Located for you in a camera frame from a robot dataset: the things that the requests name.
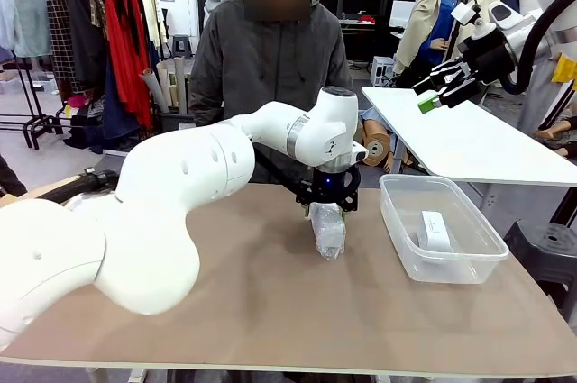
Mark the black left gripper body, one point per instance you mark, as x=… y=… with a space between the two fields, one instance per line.
x=329 y=187

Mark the mannequin pink top grey skirt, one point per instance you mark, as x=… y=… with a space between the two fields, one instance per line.
x=538 y=103

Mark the mannequin feet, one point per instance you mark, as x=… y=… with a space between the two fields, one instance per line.
x=552 y=134

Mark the red hanging dress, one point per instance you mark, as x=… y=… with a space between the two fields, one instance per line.
x=124 y=49

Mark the brown cardboard spool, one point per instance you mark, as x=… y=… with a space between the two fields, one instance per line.
x=376 y=148

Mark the person in grey jacket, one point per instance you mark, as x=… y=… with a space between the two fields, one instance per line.
x=268 y=63

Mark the white unwrapped digital clock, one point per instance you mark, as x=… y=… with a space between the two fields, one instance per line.
x=435 y=232

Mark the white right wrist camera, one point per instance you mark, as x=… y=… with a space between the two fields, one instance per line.
x=466 y=13

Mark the black metal clothes rack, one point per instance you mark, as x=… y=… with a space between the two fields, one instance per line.
x=149 y=85

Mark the dark sleeved arm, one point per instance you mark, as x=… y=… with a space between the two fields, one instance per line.
x=11 y=178

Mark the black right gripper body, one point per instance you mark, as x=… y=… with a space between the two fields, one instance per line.
x=489 y=56

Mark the navy hanging garment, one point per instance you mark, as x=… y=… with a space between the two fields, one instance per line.
x=117 y=108

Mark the grey step stool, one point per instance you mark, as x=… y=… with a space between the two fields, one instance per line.
x=181 y=46

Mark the yellow garment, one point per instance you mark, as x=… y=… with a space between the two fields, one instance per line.
x=567 y=70

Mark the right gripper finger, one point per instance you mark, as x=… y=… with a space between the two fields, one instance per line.
x=444 y=75
x=453 y=94

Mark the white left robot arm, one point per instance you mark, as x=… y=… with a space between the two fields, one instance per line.
x=158 y=203

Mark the cream cardboard tube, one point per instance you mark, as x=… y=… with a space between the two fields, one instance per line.
x=167 y=81

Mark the black hanging garment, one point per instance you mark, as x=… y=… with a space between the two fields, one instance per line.
x=85 y=36

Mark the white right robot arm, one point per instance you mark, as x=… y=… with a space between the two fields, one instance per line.
x=554 y=4

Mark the cream hanging garment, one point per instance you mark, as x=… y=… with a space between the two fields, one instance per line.
x=151 y=9

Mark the mannequin beige coat blue shirt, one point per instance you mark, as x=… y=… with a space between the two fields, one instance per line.
x=428 y=18

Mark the dark plastic bin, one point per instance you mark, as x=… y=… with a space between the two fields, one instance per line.
x=176 y=119

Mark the white computer case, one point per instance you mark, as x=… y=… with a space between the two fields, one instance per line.
x=382 y=72

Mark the white side table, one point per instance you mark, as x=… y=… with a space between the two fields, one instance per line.
x=473 y=148

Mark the bubble-wrapped clock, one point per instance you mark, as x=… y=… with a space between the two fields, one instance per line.
x=329 y=234

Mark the grey cardboard tube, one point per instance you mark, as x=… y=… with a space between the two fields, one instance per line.
x=181 y=85

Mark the black plastic stool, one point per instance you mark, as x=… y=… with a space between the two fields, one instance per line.
x=550 y=261

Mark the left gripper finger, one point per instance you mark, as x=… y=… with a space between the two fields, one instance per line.
x=343 y=216
x=306 y=210

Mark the clear plastic container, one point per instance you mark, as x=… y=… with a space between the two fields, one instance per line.
x=451 y=261

